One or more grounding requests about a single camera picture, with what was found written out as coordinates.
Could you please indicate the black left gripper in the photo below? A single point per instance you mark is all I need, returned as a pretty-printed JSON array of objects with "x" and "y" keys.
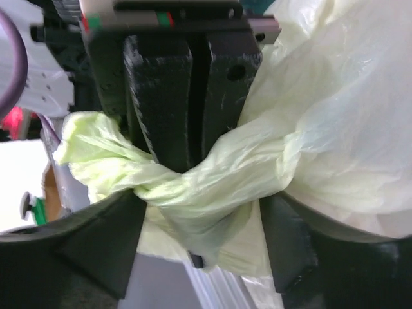
[{"x": 159, "y": 69}]

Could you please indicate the light green plastic bag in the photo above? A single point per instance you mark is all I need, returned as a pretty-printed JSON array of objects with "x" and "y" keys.
[{"x": 327, "y": 121}]

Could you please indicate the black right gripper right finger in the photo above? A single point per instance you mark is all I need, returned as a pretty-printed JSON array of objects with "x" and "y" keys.
[{"x": 320, "y": 263}]

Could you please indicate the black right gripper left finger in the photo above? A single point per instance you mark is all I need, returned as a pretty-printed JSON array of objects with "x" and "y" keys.
[{"x": 74, "y": 261}]

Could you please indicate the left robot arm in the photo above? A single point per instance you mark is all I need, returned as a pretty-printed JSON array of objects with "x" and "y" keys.
[{"x": 60, "y": 80}]

